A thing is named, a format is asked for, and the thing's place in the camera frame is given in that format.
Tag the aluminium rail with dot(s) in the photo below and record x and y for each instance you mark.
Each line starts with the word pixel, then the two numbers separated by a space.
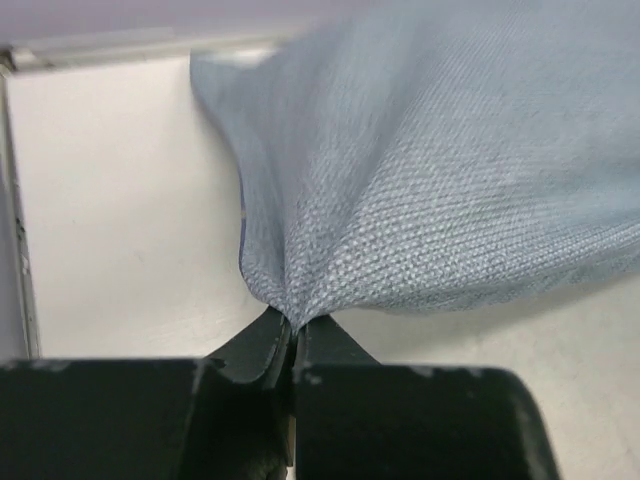
pixel 9 165
pixel 58 52

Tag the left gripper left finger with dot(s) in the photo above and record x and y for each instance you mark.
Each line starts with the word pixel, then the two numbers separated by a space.
pixel 221 416

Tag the aluminium left side rail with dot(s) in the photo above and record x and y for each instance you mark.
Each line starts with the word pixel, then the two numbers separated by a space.
pixel 9 165

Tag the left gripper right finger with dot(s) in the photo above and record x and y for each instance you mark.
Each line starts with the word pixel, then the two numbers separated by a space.
pixel 359 419

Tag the aluminium back rail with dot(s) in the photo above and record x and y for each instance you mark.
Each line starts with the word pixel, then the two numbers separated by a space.
pixel 58 52

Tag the blue-grey pillowcase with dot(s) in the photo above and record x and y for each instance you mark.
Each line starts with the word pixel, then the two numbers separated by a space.
pixel 435 155

